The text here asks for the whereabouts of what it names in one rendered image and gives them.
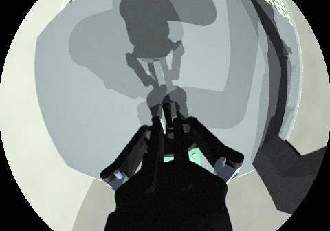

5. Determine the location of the green bench vise with handwheel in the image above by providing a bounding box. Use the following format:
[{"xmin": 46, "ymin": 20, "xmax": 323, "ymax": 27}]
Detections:
[{"xmin": 162, "ymin": 103, "xmax": 200, "ymax": 165}]

